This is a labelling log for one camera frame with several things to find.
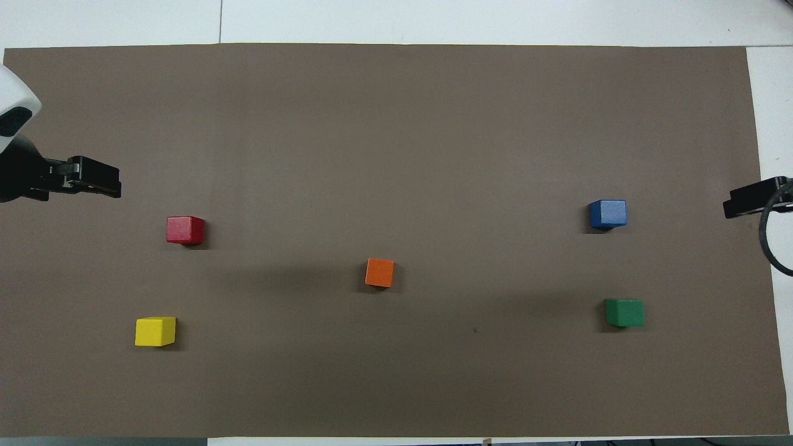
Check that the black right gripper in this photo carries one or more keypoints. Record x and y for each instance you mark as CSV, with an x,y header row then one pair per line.
x,y
784,195

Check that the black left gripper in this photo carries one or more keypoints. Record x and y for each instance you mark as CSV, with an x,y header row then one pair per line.
x,y
21,176

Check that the red wooden block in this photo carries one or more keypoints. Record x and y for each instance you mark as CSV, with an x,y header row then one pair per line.
x,y
184,230

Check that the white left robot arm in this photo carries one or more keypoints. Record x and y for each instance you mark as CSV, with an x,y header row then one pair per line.
x,y
15,93

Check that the blue wooden block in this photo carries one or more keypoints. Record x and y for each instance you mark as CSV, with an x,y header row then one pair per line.
x,y
608,214

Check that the yellow wooden block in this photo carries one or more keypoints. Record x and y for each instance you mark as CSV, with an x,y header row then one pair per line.
x,y
155,331

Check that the green wooden block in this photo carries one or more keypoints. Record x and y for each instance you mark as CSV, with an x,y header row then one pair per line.
x,y
624,313

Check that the orange wooden block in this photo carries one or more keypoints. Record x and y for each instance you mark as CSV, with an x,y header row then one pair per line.
x,y
379,272

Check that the brown table mat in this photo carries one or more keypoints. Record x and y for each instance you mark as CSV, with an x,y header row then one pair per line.
x,y
396,155

